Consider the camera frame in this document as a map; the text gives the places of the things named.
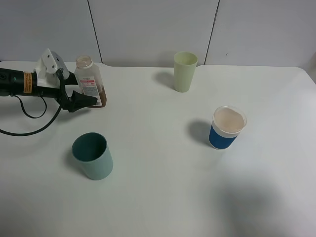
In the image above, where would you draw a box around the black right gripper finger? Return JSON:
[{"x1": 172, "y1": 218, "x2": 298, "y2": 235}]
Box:
[{"x1": 62, "y1": 71, "x2": 78, "y2": 85}]

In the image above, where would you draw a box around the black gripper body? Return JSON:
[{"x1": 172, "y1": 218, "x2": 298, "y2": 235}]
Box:
[{"x1": 23, "y1": 71, "x2": 69, "y2": 110}]

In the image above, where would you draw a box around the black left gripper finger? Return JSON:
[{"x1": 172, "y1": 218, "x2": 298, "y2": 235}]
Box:
[{"x1": 66, "y1": 91, "x2": 97, "y2": 113}]

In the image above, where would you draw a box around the clear plastic drink bottle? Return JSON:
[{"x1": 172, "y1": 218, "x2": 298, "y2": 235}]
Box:
[{"x1": 74, "y1": 55, "x2": 107, "y2": 108}]

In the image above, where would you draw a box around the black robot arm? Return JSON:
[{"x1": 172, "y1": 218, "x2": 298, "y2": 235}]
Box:
[{"x1": 0, "y1": 68, "x2": 97, "y2": 113}]

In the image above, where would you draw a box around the teal plastic cup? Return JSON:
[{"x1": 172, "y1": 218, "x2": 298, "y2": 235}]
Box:
[{"x1": 72, "y1": 132, "x2": 114, "y2": 180}]

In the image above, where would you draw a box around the light green plastic cup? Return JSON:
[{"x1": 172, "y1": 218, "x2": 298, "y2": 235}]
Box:
[{"x1": 174, "y1": 52, "x2": 198, "y2": 93}]

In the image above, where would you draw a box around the blue banded glass cup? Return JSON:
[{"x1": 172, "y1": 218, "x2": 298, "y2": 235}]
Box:
[{"x1": 209, "y1": 106, "x2": 247, "y2": 150}]

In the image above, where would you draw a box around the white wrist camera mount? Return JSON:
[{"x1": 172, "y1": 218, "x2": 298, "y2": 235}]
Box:
[{"x1": 34, "y1": 48, "x2": 70, "y2": 88}]

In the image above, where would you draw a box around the black braided cable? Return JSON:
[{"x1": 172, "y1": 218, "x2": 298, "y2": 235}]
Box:
[{"x1": 0, "y1": 93, "x2": 62, "y2": 136}]

